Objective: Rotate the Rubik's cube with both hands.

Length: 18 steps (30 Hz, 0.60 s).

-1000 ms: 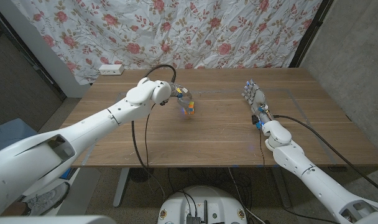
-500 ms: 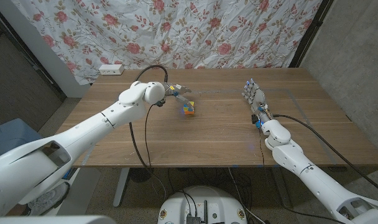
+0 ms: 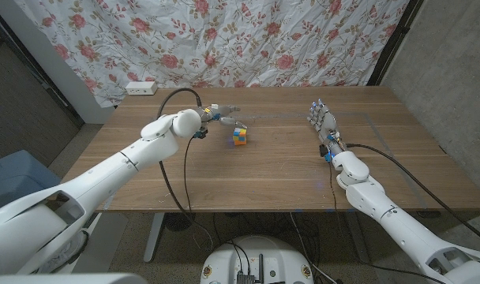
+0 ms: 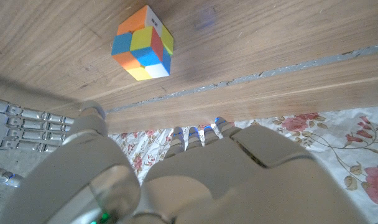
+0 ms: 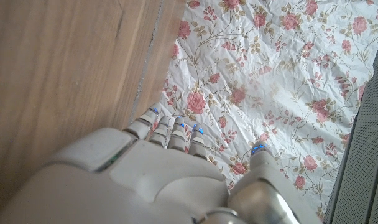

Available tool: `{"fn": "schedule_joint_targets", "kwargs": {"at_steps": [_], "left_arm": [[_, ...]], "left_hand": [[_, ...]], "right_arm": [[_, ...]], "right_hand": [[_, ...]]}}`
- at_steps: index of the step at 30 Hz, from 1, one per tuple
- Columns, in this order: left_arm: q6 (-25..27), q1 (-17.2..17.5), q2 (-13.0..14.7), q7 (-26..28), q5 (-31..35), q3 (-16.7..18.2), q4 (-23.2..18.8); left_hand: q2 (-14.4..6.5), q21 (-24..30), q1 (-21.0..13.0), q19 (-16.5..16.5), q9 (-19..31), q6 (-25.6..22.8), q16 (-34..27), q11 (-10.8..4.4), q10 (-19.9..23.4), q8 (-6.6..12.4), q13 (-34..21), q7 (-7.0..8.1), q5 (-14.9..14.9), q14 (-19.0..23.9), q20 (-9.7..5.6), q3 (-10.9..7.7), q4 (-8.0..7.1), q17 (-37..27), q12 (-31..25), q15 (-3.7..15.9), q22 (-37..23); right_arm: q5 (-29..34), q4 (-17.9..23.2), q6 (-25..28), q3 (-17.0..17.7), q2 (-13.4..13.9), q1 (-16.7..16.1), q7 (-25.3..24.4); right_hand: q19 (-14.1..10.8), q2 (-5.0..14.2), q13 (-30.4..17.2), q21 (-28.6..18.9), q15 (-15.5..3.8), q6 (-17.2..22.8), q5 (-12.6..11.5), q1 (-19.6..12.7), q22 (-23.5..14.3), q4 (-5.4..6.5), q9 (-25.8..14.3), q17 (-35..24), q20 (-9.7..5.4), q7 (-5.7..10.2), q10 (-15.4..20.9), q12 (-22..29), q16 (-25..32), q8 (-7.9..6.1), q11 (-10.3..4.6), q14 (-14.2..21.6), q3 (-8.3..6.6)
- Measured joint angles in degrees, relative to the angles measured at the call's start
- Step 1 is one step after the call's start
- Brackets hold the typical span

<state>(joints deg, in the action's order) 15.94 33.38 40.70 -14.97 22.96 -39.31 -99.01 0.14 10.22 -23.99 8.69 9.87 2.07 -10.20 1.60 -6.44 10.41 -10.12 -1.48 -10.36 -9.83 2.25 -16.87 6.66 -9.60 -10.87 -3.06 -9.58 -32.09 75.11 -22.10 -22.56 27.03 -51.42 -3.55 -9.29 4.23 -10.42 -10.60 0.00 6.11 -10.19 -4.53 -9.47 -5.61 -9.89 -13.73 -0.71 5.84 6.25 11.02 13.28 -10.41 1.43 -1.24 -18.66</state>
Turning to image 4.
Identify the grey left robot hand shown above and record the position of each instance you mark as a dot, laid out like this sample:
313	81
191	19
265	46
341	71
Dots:
207	180

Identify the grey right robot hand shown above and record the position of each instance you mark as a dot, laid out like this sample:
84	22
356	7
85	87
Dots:
27	130

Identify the floral backdrop cloth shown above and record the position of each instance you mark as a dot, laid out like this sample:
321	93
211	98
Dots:
332	149

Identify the multicolour Rubik's cube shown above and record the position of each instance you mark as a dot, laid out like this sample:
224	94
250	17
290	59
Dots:
142	46

